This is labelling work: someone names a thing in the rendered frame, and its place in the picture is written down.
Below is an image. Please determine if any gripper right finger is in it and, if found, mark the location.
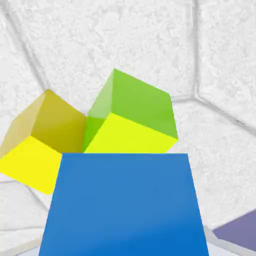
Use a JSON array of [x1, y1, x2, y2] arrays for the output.
[[203, 225, 256, 256]]

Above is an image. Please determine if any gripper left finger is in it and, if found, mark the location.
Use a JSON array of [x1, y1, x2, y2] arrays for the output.
[[0, 238, 44, 256]]

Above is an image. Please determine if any small yellow cube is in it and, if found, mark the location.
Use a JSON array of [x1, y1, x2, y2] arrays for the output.
[[0, 88, 88, 196]]

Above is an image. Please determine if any small blue cube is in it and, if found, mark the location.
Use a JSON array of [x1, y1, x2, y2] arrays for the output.
[[38, 152, 210, 256]]

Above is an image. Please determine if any small lime green cube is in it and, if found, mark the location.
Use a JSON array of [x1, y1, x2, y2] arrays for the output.
[[81, 67, 179, 154]]

